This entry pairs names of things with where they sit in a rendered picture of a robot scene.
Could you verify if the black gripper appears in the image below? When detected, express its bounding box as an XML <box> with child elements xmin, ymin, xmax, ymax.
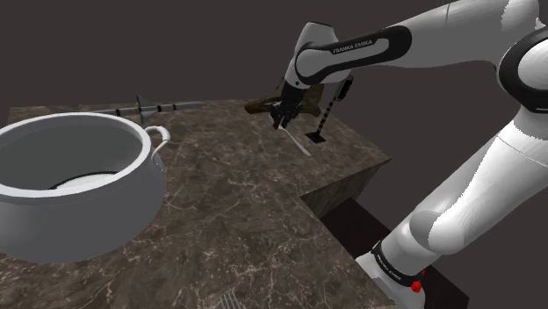
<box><xmin>270</xmin><ymin>82</ymin><xmax>308</xmax><ymax>131</ymax></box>

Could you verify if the brown lumpy figure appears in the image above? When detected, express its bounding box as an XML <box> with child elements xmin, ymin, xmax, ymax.
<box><xmin>244</xmin><ymin>83</ymin><xmax>326</xmax><ymax>119</ymax></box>

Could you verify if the black striped stick with base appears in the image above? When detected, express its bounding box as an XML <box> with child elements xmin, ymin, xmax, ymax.
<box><xmin>304</xmin><ymin>75</ymin><xmax>355</xmax><ymax>145</ymax></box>

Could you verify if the dark robot stand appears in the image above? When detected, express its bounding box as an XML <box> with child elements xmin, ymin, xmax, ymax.
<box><xmin>320</xmin><ymin>197</ymin><xmax>470</xmax><ymax>309</ymax></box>

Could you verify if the grey metal fork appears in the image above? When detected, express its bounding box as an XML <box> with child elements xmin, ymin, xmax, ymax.
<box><xmin>219</xmin><ymin>290</ymin><xmax>246</xmax><ymax>309</ymax></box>

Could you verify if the large grey pot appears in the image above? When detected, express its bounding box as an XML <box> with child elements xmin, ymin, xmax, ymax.
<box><xmin>0</xmin><ymin>111</ymin><xmax>172</xmax><ymax>264</ymax></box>

